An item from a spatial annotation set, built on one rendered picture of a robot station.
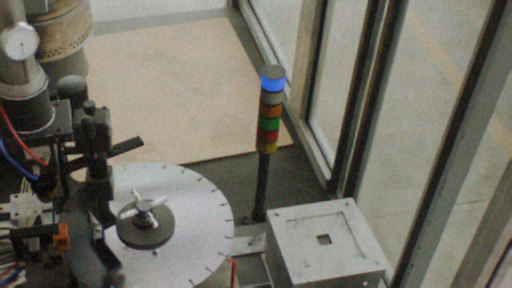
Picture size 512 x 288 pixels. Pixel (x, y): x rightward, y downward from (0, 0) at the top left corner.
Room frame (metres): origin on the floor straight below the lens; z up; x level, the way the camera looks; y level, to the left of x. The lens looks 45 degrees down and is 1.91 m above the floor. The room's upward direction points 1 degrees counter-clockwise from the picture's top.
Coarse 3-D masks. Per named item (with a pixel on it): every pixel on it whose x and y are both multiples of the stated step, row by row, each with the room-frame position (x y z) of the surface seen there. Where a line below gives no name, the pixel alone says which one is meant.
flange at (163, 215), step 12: (132, 204) 0.85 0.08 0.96; (132, 216) 0.80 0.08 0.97; (156, 216) 0.80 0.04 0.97; (168, 216) 0.81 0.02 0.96; (120, 228) 0.79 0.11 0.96; (132, 228) 0.79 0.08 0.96; (144, 228) 0.78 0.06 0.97; (156, 228) 0.79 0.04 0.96; (168, 228) 0.79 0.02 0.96; (132, 240) 0.76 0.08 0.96; (144, 240) 0.76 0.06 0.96; (156, 240) 0.76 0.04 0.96
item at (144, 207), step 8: (136, 200) 0.82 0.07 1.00; (144, 200) 0.82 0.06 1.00; (160, 200) 0.82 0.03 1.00; (168, 200) 0.82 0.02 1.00; (136, 208) 0.80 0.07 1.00; (144, 208) 0.80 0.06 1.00; (120, 216) 0.78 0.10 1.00; (128, 216) 0.79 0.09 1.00; (144, 216) 0.79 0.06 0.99; (152, 224) 0.77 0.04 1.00
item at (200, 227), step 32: (128, 192) 0.89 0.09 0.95; (160, 192) 0.89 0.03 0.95; (192, 192) 0.88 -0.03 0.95; (96, 224) 0.81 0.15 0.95; (192, 224) 0.80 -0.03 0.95; (224, 224) 0.80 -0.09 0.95; (64, 256) 0.74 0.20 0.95; (96, 256) 0.73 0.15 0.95; (128, 256) 0.73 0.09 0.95; (160, 256) 0.73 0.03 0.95; (192, 256) 0.73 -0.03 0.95; (224, 256) 0.73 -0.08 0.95
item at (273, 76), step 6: (270, 66) 1.00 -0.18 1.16; (276, 66) 1.00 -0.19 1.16; (264, 72) 0.99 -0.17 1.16; (270, 72) 0.99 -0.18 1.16; (276, 72) 0.98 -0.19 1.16; (282, 72) 0.98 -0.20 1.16; (264, 78) 0.98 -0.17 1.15; (270, 78) 0.97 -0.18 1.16; (276, 78) 0.97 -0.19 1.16; (282, 78) 0.97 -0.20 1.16; (264, 84) 0.97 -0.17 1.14; (270, 84) 0.97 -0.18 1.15; (276, 84) 0.97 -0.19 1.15; (282, 84) 0.97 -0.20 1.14; (270, 90) 0.97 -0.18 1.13; (276, 90) 0.97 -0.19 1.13
